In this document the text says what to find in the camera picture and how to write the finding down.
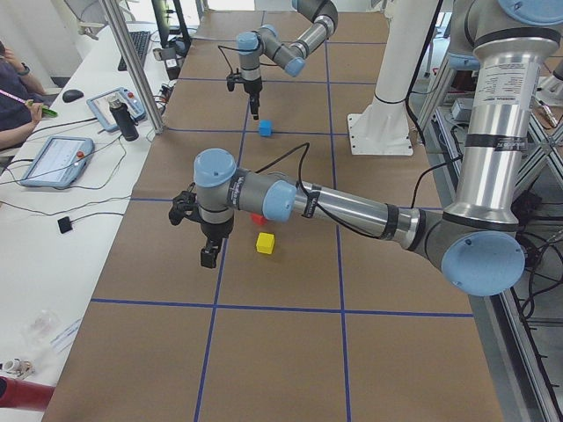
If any blue cube block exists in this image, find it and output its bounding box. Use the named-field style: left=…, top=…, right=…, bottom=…
left=258, top=120, right=273, bottom=137

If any red cylinder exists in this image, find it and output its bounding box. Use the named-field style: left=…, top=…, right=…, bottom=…
left=1, top=376, right=55, bottom=411

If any far blue teach pendant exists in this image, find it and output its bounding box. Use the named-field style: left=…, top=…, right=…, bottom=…
left=86, top=87, right=146, bottom=132

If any near blue teach pendant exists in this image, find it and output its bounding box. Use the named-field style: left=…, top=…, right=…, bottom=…
left=19, top=135, right=95, bottom=188

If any yellow cube block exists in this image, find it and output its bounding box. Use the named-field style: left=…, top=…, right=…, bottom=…
left=255, top=232, right=275, bottom=255

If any red cube block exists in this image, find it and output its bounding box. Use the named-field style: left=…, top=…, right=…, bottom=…
left=251, top=214, right=267, bottom=226

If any small black square pad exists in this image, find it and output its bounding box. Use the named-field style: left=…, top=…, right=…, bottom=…
left=57, top=216, right=73, bottom=234

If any seated person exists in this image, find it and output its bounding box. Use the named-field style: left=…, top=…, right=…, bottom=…
left=1, top=44, right=55, bottom=150

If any black computer mouse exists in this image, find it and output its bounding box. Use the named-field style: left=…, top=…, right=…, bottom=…
left=62, top=89, right=84, bottom=104

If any blue teach pendant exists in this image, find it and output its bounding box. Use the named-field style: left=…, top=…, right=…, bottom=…
left=19, top=135, right=95, bottom=188
left=86, top=87, right=146, bottom=132

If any black keyboard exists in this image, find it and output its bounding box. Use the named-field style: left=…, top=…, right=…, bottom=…
left=129, top=31, right=151, bottom=69

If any aluminium frame post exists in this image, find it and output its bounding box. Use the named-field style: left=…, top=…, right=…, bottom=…
left=99, top=0, right=164, bottom=135

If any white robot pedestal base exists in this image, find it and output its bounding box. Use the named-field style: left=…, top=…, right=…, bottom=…
left=347, top=0, right=442, bottom=156

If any black water bottle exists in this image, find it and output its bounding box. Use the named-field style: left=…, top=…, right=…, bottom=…
left=108, top=94, right=139, bottom=142

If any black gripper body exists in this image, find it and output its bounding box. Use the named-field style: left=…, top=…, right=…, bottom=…
left=244, top=80, right=261, bottom=97
left=201, top=219, right=234, bottom=241

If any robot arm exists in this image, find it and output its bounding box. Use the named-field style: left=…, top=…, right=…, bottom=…
left=190, top=1, right=562, bottom=296
left=227, top=0, right=338, bottom=120

